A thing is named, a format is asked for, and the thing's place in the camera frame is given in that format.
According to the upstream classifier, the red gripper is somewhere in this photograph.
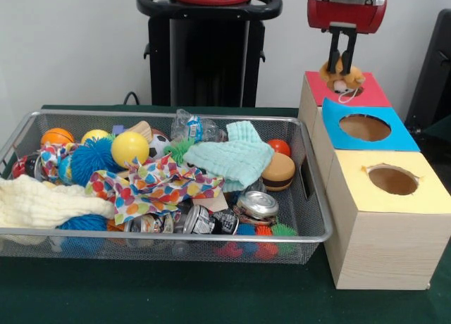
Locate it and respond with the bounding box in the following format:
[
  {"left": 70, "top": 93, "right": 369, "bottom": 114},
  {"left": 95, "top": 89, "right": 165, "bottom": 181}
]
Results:
[{"left": 307, "top": 0, "right": 388, "bottom": 75}]

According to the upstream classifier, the crushed clear plastic bottle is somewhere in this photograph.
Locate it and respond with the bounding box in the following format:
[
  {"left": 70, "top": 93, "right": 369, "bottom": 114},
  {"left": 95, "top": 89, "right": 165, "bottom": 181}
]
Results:
[{"left": 171, "top": 109, "right": 228, "bottom": 143}]

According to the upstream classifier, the blue spiky ball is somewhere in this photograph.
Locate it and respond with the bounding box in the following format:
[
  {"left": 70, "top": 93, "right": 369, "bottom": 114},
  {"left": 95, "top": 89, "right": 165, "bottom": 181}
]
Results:
[
  {"left": 56, "top": 213, "right": 109, "bottom": 233},
  {"left": 69, "top": 138, "right": 119, "bottom": 187}
]

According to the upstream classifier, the red ball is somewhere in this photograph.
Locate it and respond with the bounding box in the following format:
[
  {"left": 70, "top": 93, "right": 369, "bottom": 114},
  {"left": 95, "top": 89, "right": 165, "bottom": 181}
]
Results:
[{"left": 268, "top": 139, "right": 291, "bottom": 157}]

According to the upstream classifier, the colourful polka dot cloth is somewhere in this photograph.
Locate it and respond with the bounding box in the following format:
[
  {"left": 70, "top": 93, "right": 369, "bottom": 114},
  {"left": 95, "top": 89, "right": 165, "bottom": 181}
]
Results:
[{"left": 86, "top": 155, "right": 225, "bottom": 226}]

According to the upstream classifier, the crushed silver can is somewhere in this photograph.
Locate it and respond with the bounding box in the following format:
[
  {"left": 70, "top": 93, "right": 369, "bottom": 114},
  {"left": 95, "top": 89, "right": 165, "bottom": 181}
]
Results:
[{"left": 237, "top": 191, "right": 279, "bottom": 220}]

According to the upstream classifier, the wooden box with three holes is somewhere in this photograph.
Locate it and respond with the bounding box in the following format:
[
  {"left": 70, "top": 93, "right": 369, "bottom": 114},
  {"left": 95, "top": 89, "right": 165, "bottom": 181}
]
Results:
[{"left": 299, "top": 71, "right": 451, "bottom": 291}]

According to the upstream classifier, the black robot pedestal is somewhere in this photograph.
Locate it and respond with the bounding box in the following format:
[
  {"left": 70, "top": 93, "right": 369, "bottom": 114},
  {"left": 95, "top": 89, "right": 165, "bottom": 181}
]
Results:
[{"left": 137, "top": 0, "right": 283, "bottom": 108}]

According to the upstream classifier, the cream yellow cloth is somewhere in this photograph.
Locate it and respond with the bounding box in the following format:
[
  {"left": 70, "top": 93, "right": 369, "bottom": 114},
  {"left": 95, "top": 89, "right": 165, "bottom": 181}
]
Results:
[{"left": 0, "top": 174, "right": 116, "bottom": 230}]

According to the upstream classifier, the large yellow ball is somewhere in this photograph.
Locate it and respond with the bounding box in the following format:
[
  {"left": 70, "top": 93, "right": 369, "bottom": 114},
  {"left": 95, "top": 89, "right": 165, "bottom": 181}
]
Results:
[{"left": 111, "top": 131, "right": 150, "bottom": 168}]

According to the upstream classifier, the mint green cloth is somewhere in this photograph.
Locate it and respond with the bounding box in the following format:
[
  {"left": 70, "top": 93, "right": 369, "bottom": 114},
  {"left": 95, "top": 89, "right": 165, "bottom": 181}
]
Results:
[{"left": 185, "top": 121, "right": 276, "bottom": 192}]

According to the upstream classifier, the black stand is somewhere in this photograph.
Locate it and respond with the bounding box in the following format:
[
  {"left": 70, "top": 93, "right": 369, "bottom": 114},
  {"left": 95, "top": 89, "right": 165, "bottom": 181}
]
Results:
[{"left": 409, "top": 9, "right": 451, "bottom": 138}]

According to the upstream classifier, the toy hamburger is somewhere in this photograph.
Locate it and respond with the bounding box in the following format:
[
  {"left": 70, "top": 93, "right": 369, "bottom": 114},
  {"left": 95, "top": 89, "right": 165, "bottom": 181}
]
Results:
[{"left": 261, "top": 152, "right": 296, "bottom": 192}]

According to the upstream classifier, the orange toy basketball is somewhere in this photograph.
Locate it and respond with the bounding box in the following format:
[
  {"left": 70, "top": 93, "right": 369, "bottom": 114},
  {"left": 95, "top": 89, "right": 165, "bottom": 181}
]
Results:
[{"left": 41, "top": 127, "right": 76, "bottom": 147}]

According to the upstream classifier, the orange plush toy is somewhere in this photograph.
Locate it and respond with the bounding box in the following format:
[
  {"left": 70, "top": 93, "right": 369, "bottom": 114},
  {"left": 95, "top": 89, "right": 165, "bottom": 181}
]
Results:
[{"left": 319, "top": 56, "right": 367, "bottom": 104}]

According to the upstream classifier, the dark green table cloth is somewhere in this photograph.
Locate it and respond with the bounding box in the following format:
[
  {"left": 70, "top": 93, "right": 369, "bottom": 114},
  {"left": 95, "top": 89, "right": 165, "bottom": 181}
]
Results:
[{"left": 0, "top": 104, "right": 451, "bottom": 324}]

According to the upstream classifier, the shallow clear mesh bin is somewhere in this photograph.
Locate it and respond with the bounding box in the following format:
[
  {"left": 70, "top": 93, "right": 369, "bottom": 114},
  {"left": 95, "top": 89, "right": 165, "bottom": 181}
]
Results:
[{"left": 0, "top": 110, "right": 334, "bottom": 265}]

